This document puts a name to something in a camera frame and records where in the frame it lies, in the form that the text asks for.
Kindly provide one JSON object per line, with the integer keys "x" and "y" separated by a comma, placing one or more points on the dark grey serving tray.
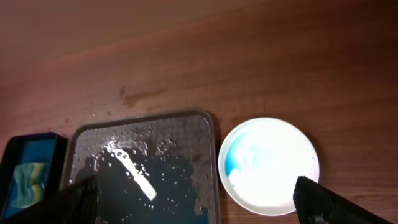
{"x": 159, "y": 168}

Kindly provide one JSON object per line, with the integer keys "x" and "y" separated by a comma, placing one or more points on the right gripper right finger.
{"x": 317, "y": 204}

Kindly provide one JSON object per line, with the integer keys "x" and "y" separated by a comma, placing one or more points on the white plate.
{"x": 259, "y": 162}

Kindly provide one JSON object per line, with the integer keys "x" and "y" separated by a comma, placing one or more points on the green yellow sponge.
{"x": 30, "y": 188}

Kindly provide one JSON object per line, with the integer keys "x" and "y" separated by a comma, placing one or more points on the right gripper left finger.
{"x": 76, "y": 204}

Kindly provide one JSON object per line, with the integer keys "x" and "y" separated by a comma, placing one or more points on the blue water tray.
{"x": 48, "y": 148}

